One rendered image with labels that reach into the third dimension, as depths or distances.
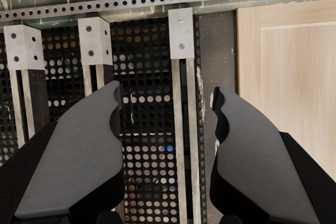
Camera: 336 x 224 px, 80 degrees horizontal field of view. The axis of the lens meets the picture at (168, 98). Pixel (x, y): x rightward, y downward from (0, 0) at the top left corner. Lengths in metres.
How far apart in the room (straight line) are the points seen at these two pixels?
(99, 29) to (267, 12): 0.45
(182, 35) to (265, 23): 0.23
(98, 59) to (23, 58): 0.22
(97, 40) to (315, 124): 0.63
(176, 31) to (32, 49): 0.43
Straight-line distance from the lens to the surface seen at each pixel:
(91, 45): 0.60
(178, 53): 0.53
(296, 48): 0.65
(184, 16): 0.55
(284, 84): 0.64
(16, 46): 0.73
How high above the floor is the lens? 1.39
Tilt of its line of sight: 31 degrees down
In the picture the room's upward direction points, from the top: 178 degrees counter-clockwise
